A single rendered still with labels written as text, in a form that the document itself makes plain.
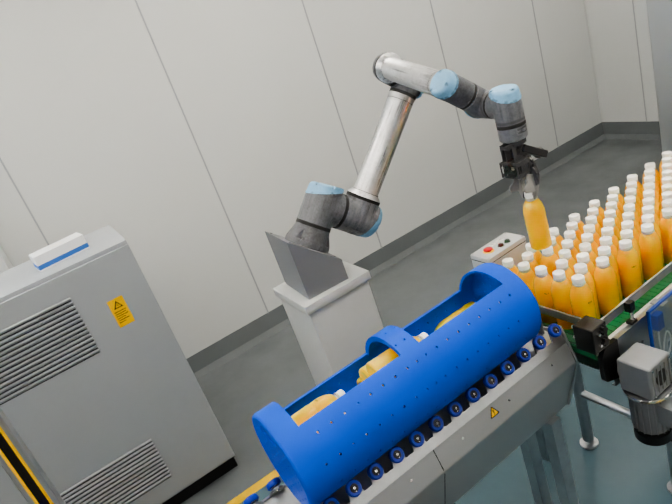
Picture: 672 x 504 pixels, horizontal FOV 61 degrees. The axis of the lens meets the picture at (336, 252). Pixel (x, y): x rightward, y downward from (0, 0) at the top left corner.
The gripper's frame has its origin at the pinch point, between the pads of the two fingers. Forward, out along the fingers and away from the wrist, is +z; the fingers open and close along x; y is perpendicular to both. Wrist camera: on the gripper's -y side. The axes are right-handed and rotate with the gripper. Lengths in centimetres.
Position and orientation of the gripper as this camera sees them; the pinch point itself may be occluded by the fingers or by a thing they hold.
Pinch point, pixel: (530, 193)
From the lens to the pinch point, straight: 203.2
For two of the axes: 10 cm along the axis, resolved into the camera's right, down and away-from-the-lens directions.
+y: -8.0, 4.5, -4.0
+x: 5.2, 1.7, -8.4
